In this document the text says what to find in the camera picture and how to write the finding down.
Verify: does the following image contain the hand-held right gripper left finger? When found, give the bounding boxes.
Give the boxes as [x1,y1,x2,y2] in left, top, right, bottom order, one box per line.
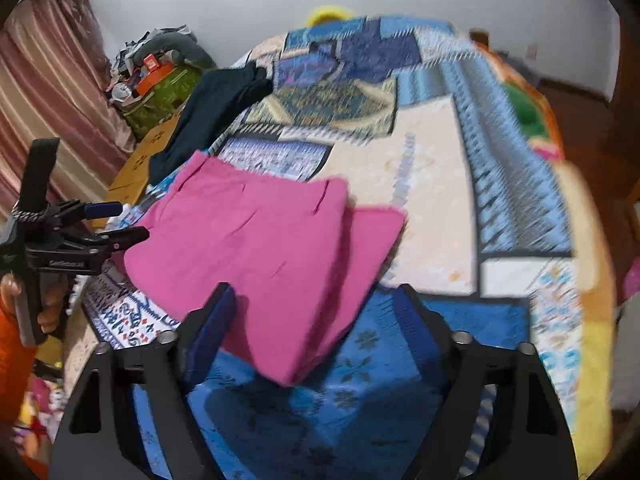
[50,282,238,480]

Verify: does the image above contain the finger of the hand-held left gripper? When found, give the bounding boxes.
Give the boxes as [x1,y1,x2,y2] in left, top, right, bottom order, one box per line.
[74,226,151,262]
[59,201,124,223]

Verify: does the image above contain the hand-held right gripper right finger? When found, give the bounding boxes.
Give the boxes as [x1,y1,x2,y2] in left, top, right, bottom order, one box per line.
[392,284,581,480]

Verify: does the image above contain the pink pants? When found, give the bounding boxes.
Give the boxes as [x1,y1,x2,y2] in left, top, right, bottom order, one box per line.
[122,151,407,388]

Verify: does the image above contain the person's left forearm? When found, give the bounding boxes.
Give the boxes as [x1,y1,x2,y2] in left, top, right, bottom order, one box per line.
[0,305,38,428]

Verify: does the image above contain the black folded pants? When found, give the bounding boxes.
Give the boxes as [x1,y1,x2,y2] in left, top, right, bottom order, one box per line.
[148,64,273,186]

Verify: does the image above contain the person's left hand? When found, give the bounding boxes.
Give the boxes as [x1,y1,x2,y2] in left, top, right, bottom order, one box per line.
[0,277,68,336]

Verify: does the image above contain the green storage basket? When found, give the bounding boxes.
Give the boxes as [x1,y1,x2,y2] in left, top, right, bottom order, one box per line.
[122,65,201,141]

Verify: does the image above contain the pink striped curtain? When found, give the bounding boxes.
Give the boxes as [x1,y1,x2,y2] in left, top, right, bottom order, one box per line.
[0,0,136,211]

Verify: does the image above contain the orange box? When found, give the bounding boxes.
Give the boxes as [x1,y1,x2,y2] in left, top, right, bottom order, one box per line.
[135,62,176,95]

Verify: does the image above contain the blue patchwork blanket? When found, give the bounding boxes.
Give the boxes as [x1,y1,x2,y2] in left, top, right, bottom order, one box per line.
[65,15,616,480]

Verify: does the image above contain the pile of grey clothes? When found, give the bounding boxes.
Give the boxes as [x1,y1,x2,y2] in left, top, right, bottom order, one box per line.
[110,25,193,68]

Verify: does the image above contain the grey plush pillow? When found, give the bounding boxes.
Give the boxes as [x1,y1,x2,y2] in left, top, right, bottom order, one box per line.
[145,30,218,68]

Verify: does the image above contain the pink plastic item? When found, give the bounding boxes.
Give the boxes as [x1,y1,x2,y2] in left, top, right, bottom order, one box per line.
[622,260,640,302]

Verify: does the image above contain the orange printed bed sheet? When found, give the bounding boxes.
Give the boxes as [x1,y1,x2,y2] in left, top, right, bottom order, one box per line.
[495,55,567,161]

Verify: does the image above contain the grey backpack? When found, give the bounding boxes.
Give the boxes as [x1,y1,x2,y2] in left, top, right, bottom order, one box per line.
[492,50,540,86]

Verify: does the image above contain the yellow foam tube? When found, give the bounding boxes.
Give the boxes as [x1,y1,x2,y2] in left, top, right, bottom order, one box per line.
[306,6,356,28]

